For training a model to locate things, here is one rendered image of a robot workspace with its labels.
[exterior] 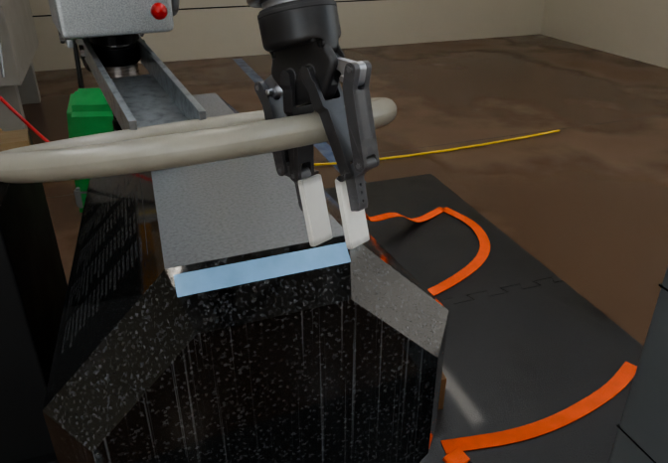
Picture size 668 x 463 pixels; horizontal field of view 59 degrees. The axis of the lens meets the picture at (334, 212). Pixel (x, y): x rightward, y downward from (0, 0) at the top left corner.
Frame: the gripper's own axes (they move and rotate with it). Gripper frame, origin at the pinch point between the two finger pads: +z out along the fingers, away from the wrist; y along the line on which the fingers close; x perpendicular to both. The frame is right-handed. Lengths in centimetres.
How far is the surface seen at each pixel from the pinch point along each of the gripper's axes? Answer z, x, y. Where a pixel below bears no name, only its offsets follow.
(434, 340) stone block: 41, -48, 24
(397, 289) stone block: 28, -42, 27
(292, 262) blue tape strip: 16.2, -23.9, 33.8
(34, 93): -45, -163, 439
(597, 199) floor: 70, -267, 61
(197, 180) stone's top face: 3, -33, 68
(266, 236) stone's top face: 12.0, -24.6, 40.0
